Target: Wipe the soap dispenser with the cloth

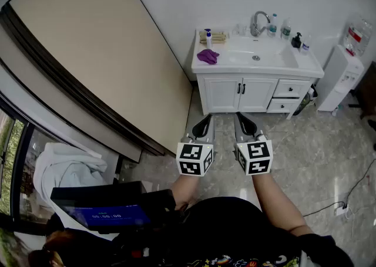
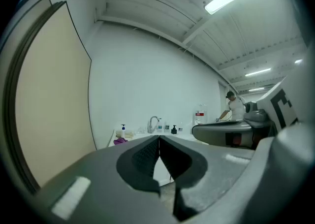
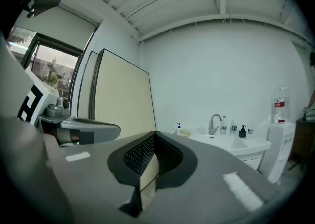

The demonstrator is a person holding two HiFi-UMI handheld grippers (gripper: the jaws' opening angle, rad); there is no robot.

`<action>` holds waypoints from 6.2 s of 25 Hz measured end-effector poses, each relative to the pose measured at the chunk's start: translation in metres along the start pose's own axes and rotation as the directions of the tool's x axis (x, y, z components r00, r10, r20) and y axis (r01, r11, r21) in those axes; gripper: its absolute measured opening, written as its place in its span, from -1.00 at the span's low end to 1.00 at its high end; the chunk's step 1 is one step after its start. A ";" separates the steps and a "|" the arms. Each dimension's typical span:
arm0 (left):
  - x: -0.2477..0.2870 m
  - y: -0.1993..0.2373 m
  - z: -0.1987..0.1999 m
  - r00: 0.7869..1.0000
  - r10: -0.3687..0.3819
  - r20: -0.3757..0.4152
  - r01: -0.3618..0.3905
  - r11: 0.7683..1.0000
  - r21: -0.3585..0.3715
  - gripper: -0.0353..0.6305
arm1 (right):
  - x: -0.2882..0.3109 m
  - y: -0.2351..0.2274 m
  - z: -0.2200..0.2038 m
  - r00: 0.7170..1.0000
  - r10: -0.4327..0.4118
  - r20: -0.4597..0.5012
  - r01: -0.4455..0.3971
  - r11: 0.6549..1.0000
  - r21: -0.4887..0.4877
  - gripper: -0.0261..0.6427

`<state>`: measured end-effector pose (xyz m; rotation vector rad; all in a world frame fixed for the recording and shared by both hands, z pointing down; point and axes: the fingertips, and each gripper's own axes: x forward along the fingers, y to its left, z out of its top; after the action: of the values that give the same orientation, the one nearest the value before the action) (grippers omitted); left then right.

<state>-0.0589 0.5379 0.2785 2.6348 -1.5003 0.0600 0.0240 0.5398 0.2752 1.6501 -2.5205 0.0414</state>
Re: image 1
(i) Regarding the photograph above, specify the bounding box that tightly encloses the person's right forearm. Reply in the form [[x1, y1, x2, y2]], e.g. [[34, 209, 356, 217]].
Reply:
[[251, 171, 309, 236]]

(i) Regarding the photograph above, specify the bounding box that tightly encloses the beige door panel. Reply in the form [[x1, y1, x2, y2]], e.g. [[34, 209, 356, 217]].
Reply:
[[0, 0, 193, 164]]

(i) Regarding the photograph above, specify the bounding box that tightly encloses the white vanity cabinet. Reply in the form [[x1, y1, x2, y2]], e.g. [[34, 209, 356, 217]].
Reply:
[[196, 72, 312, 120]]

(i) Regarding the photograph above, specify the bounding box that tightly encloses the white fabric bundle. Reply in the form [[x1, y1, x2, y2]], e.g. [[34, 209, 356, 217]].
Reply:
[[33, 142, 108, 211]]

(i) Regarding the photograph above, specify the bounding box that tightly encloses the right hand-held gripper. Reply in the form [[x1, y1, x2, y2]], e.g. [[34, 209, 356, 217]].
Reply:
[[234, 112, 274, 176]]

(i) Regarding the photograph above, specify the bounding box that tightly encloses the white water dispenser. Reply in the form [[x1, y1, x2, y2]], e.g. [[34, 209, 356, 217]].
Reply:
[[316, 44, 365, 113]]

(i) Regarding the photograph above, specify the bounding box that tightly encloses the purple cloth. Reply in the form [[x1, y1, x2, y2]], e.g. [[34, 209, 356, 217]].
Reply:
[[196, 49, 220, 65]]

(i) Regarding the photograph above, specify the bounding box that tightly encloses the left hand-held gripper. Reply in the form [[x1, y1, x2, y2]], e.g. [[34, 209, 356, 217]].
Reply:
[[176, 113, 217, 178]]

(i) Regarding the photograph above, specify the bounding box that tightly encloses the chrome faucet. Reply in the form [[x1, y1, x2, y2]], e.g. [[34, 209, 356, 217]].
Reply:
[[250, 11, 271, 37]]

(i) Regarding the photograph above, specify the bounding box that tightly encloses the dark-framed window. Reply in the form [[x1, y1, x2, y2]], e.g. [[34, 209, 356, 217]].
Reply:
[[0, 107, 58, 231]]

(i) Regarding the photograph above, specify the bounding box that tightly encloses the white power strip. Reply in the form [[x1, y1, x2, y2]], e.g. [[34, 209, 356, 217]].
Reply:
[[333, 204, 350, 217]]

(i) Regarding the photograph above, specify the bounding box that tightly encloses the clear blue-capped water bottle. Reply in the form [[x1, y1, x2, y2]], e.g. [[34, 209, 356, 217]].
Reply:
[[267, 13, 278, 38]]

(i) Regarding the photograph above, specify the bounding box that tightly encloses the large clear water jug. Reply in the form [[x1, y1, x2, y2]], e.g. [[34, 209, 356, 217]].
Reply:
[[342, 15, 374, 57]]

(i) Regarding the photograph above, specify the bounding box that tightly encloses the dark brown door frame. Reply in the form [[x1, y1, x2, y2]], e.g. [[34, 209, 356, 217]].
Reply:
[[0, 3, 165, 157]]

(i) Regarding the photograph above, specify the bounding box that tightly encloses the black pump soap dispenser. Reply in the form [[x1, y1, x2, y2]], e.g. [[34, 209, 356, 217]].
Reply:
[[291, 32, 303, 49]]

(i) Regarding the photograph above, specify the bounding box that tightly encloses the brown wooden furniture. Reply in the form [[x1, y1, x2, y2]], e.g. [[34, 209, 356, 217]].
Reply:
[[354, 60, 376, 120]]

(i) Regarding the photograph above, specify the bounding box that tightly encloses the black floor cable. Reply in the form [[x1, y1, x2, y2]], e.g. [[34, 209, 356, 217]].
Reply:
[[302, 158, 376, 218]]

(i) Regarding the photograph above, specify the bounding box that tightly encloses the small clear blue-label bottle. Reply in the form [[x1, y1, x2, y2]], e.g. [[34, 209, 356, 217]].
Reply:
[[301, 34, 312, 55]]

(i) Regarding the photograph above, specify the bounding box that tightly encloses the person's left forearm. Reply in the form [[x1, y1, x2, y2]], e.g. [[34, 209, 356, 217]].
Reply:
[[171, 173, 200, 211]]

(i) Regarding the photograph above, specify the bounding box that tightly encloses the black printed shirt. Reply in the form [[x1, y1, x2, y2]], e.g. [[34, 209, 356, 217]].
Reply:
[[111, 197, 356, 267]]

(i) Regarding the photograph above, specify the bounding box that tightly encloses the white ceramic sink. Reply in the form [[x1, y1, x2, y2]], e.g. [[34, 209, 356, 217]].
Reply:
[[191, 26, 325, 79]]

